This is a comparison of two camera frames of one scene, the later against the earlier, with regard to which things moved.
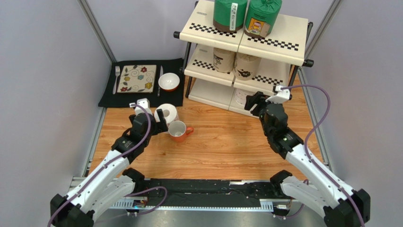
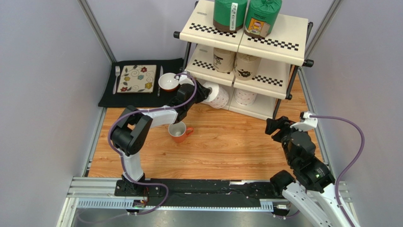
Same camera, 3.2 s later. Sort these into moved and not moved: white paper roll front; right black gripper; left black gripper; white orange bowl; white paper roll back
Moved: white paper roll back; left black gripper; right black gripper
Not moved: white orange bowl; white paper roll front
